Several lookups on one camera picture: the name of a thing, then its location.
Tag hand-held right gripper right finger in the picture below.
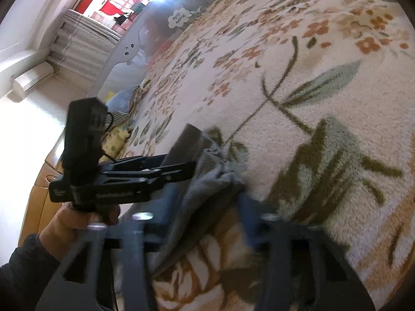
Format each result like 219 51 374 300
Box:
238 194 377 311

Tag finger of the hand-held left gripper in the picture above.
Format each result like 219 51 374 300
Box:
107 154 171 171
101 162 198 192

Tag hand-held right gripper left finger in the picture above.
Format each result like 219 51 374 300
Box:
36 185 179 311

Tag grey pants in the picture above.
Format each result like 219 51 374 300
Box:
143 124 248 277

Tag person's left forearm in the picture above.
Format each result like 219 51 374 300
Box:
0 233 63 311

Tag person's left hand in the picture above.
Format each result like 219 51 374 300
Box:
38 205 121 262

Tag yellow patterned pillow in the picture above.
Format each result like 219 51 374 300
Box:
101 122 133 162

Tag blue grey pillow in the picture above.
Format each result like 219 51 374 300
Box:
105 86 144 128

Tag white air conditioner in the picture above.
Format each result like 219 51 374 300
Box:
11 63 54 102

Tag white pleated curtain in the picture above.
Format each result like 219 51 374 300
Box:
48 8 123 87

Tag white cloud sticker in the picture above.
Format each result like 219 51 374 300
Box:
168 6 189 29

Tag floral fleece blanket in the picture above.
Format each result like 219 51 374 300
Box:
107 0 415 311

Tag wooden bed frame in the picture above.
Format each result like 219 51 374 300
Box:
17 129 70 248

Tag grey mesh bed rail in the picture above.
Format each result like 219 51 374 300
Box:
87 0 225 99

